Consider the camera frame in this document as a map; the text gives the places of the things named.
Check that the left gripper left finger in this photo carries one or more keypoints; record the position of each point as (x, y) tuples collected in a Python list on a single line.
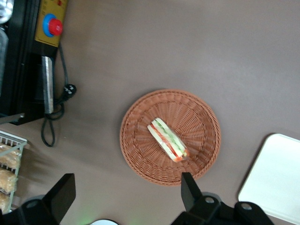
[(54, 201)]

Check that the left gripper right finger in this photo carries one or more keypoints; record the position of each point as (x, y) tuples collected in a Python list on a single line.
[(194, 204)]

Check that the sandwich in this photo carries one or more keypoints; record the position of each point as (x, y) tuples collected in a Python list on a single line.
[(164, 138)]

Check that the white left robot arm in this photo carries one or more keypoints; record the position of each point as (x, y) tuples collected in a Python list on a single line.
[(105, 222)]

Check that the round brown wicker basket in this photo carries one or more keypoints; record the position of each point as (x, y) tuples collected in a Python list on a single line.
[(199, 122)]

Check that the beige plastic tray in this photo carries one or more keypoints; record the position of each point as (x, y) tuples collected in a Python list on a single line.
[(276, 175)]

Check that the bagged fried snack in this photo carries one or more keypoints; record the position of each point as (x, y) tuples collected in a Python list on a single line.
[(7, 180), (3, 201), (9, 157)]

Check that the black machine with yellow panel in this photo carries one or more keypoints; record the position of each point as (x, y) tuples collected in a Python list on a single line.
[(23, 58)]

